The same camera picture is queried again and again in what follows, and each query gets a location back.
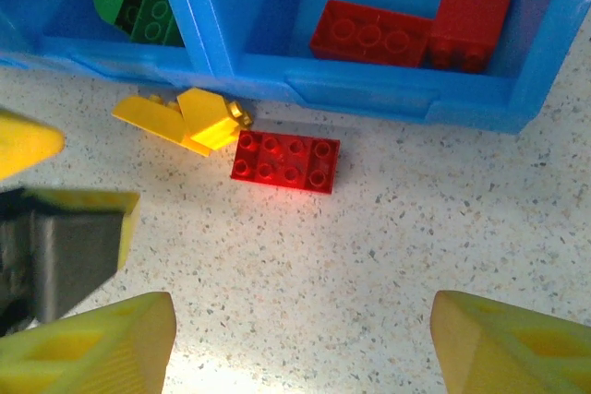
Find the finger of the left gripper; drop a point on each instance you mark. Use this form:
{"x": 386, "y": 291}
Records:
{"x": 23, "y": 145}
{"x": 78, "y": 251}

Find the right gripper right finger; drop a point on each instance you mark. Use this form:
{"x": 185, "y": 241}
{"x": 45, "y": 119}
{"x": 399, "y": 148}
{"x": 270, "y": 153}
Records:
{"x": 517, "y": 352}

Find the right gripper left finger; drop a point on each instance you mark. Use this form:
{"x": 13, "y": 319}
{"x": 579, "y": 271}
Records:
{"x": 92, "y": 352}

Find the yellow curved lego piece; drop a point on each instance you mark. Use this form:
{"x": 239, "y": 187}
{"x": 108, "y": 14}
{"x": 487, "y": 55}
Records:
{"x": 148, "y": 119}

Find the blue three-compartment plastic bin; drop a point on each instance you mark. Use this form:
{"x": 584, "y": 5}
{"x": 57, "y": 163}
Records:
{"x": 258, "y": 75}

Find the long red lego brick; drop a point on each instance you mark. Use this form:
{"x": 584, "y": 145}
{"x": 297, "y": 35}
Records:
{"x": 369, "y": 34}

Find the yellow lego brick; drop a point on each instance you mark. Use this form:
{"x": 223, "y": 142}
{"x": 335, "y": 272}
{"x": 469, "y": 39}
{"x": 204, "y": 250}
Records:
{"x": 203, "y": 112}

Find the red two-by-four lego brick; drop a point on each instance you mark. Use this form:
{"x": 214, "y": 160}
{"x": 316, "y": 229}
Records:
{"x": 286, "y": 163}

